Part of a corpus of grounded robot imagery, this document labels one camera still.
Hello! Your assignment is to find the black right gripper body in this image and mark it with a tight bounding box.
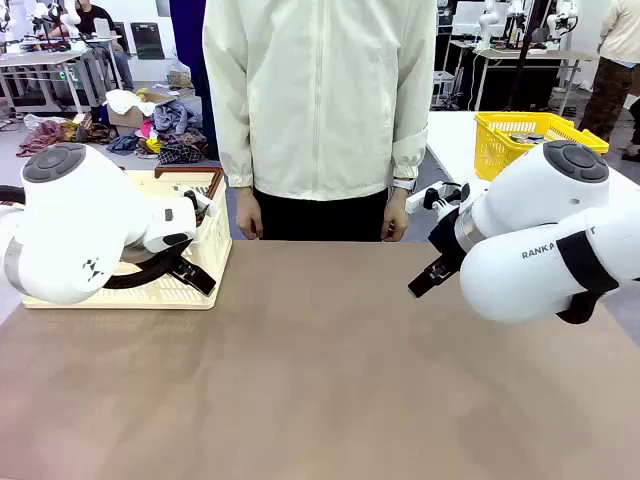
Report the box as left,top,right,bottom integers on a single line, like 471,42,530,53
428,207,470,269

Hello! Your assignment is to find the person's right forearm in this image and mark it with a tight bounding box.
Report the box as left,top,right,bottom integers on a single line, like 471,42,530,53
214,114,256,189

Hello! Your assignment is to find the person's left forearm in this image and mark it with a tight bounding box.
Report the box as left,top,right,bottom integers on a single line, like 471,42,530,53
384,119,431,194

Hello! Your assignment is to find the cream brown-rimmed shopping basket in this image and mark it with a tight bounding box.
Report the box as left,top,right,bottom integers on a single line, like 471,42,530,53
22,167,234,310

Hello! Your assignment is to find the yellow plastic basket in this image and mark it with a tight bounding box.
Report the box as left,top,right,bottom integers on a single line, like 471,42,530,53
473,111,610,182

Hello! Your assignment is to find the person's left hand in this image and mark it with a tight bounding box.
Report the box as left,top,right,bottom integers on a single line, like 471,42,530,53
380,192,410,243

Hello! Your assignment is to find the person's right hand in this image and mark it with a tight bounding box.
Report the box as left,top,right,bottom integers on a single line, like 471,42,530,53
235,187,265,241

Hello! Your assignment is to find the white side table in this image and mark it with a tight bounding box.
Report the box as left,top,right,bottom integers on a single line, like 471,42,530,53
425,110,640,211

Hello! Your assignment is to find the dark plaid garment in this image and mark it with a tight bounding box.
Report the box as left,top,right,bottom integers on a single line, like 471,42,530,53
157,127,210,166

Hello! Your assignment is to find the white desktop computer case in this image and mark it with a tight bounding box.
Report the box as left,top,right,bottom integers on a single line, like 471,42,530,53
432,69,457,109

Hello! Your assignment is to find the blue denim cloth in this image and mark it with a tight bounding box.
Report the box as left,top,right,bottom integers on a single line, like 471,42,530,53
105,132,141,154

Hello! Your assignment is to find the grey-blue shirt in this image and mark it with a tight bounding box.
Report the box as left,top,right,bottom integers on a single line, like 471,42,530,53
152,98,195,135

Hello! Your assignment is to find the brown cardboard box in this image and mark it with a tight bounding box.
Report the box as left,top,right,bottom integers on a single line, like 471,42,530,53
107,87,197,136

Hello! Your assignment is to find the dark striped cloth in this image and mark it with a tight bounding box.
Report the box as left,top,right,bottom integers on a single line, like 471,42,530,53
64,113,119,146

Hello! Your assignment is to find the person in white jacket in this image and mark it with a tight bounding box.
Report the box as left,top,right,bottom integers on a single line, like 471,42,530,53
202,0,439,244

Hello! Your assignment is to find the white cloth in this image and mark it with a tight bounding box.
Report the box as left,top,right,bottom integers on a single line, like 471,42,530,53
103,88,157,119

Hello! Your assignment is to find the white-topped background table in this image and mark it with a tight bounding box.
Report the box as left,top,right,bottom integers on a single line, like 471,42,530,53
447,38,599,114

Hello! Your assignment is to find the brown patterned cloth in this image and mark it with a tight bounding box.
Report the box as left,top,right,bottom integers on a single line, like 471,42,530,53
16,118,69,159

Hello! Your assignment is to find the person in dark blue coat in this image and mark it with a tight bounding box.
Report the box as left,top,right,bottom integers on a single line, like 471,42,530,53
168,0,221,161

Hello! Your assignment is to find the person in camouflage trousers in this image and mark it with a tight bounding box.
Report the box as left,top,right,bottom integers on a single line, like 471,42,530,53
577,0,640,144

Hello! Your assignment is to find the grey background work table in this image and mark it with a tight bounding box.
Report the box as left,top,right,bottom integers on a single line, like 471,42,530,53
0,49,124,116

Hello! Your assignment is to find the seated person black shirt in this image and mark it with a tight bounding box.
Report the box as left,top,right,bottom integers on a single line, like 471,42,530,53
74,0,136,91

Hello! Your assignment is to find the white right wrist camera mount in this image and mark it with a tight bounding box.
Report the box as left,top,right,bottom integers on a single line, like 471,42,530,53
405,182,471,216

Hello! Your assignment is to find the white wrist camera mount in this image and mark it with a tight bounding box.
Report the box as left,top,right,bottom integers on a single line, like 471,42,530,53
175,184,221,219
405,182,471,216

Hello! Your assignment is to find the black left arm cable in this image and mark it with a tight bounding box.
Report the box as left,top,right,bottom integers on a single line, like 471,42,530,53
102,239,194,291

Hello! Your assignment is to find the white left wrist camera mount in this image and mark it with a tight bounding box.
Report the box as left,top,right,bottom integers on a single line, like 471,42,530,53
175,184,221,219

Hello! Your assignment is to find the black right arm strap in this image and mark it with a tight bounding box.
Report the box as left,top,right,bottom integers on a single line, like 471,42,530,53
554,230,621,325

